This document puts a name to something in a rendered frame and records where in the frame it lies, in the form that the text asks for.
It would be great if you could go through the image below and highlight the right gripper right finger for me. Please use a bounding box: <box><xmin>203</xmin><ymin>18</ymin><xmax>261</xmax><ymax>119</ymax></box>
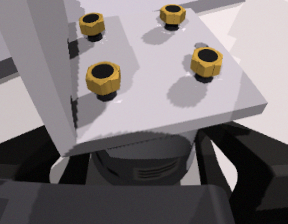
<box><xmin>195</xmin><ymin>121</ymin><xmax>288</xmax><ymax>224</ymax></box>

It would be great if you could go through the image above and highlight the yellow hex nut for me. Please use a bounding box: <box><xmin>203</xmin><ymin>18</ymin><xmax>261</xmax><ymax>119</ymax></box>
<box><xmin>160</xmin><ymin>4</ymin><xmax>186</xmax><ymax>24</ymax></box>
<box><xmin>79</xmin><ymin>13</ymin><xmax>105</xmax><ymax>36</ymax></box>
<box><xmin>190</xmin><ymin>47</ymin><xmax>223</xmax><ymax>77</ymax></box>
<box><xmin>85</xmin><ymin>61</ymin><xmax>121</xmax><ymax>95</ymax></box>

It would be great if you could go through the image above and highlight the grey metal bracket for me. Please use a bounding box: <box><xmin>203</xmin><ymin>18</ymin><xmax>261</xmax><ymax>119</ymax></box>
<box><xmin>0</xmin><ymin>0</ymin><xmax>268</xmax><ymax>158</ymax></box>

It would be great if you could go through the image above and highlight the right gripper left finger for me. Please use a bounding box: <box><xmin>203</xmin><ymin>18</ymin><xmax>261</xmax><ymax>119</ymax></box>
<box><xmin>0</xmin><ymin>125</ymin><xmax>90</xmax><ymax>185</ymax></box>

